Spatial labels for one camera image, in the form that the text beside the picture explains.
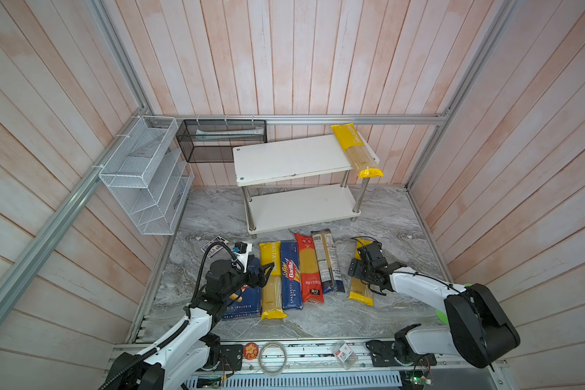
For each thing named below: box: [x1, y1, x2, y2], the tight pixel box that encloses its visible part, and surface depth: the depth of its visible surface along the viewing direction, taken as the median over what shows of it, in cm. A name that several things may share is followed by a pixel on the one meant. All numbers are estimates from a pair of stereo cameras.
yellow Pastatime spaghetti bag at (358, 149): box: [330, 123, 385, 180], surface depth 82 cm
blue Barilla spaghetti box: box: [281, 240, 304, 311], surface depth 89 cm
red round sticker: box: [242, 342, 260, 361], surface depth 76 cm
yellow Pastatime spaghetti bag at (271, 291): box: [259, 241, 288, 321], surface depth 87 cm
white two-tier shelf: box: [232, 131, 380, 239], surface depth 89 cm
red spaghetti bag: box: [294, 233, 325, 304], surface depth 91 cm
